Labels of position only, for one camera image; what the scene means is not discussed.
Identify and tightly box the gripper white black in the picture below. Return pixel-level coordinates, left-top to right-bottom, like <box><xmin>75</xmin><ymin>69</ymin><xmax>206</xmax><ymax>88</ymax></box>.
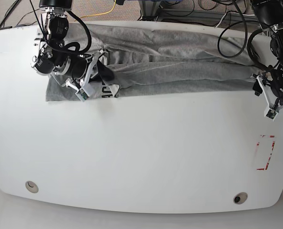
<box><xmin>65</xmin><ymin>51</ymin><xmax>115</xmax><ymax>93</ymax></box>
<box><xmin>251</xmin><ymin>72</ymin><xmax>283</xmax><ymax>113</ymax></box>

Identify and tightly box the grey t-shirt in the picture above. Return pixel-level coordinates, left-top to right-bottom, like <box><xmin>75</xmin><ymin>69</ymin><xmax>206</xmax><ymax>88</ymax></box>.
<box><xmin>45</xmin><ymin>21</ymin><xmax>263</xmax><ymax>103</ymax></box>

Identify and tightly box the red tape rectangle marking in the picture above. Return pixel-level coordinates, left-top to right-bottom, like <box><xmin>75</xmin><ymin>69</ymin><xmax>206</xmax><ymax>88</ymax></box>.
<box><xmin>253</xmin><ymin>135</ymin><xmax>276</xmax><ymax>171</ymax></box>

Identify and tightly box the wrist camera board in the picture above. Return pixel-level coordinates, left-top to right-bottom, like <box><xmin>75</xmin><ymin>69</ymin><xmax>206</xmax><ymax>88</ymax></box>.
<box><xmin>75</xmin><ymin>84</ymin><xmax>95</xmax><ymax>102</ymax></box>
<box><xmin>264</xmin><ymin>106</ymin><xmax>279</xmax><ymax>121</ymax></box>

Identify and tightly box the yellow cable on floor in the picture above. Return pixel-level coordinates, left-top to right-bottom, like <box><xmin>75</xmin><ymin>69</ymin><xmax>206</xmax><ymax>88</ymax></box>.
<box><xmin>81</xmin><ymin>2</ymin><xmax>115</xmax><ymax>19</ymax></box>

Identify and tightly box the white cable on floor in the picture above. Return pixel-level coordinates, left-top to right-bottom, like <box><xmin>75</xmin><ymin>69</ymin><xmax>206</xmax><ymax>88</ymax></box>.
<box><xmin>214</xmin><ymin>11</ymin><xmax>256</xmax><ymax>28</ymax></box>

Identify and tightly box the aluminium frame stand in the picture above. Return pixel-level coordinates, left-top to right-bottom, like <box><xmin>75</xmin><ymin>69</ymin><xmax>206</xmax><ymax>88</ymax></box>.
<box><xmin>138</xmin><ymin>0</ymin><xmax>162</xmax><ymax>21</ymax></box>

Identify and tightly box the right table cable grommet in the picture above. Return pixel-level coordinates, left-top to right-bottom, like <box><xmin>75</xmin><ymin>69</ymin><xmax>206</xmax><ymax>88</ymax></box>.
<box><xmin>233</xmin><ymin>192</ymin><xmax>248</xmax><ymax>205</ymax></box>

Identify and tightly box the table cable grommet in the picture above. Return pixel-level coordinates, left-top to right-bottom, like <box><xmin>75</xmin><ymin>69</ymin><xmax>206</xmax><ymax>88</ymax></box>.
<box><xmin>233</xmin><ymin>192</ymin><xmax>248</xmax><ymax>205</ymax></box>
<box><xmin>25</xmin><ymin>181</ymin><xmax>39</xmax><ymax>194</ymax></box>

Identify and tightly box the left table cable grommet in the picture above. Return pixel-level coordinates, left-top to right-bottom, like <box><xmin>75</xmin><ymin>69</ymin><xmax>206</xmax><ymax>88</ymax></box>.
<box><xmin>25</xmin><ymin>181</ymin><xmax>39</xmax><ymax>194</ymax></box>

